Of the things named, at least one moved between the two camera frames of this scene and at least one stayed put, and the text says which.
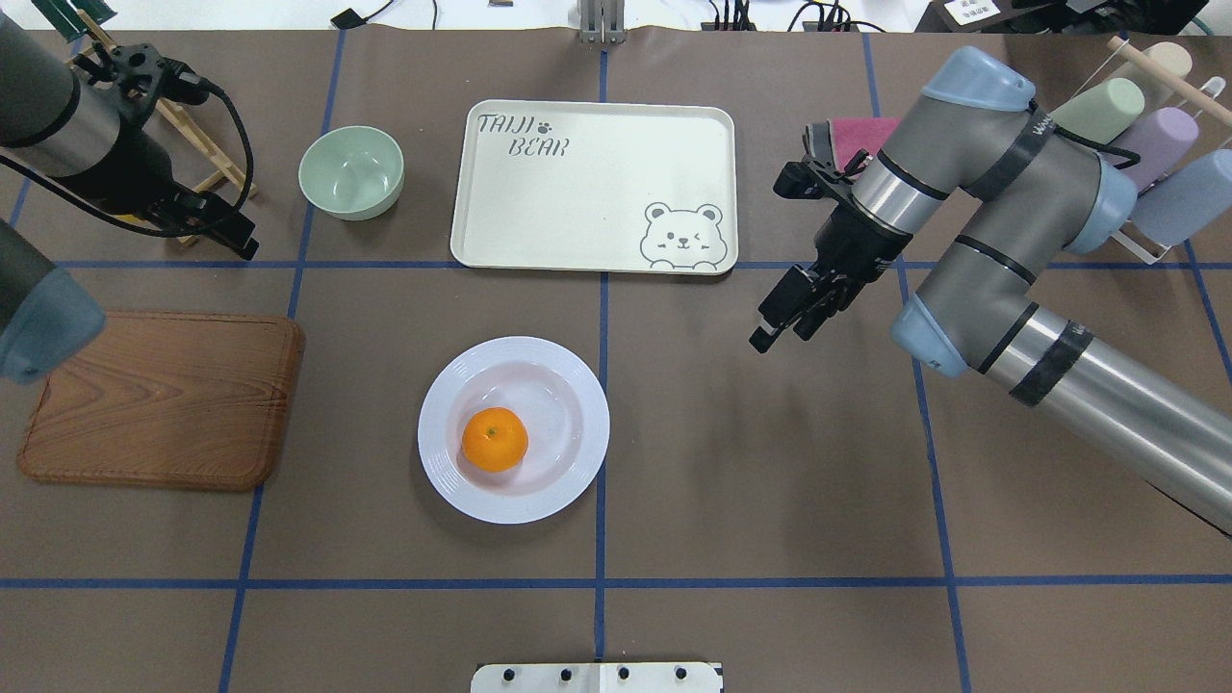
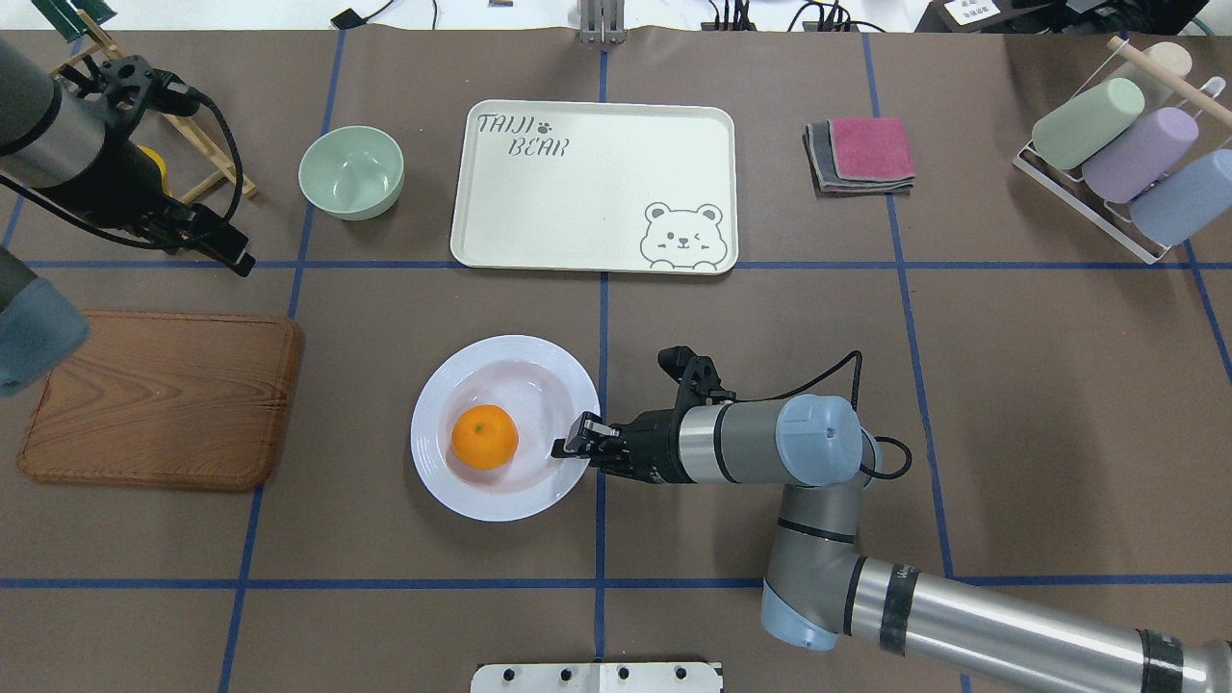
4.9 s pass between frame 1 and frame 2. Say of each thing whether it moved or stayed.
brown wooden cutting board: stayed
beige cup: stayed
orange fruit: moved
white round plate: stayed
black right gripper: moved
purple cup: stayed
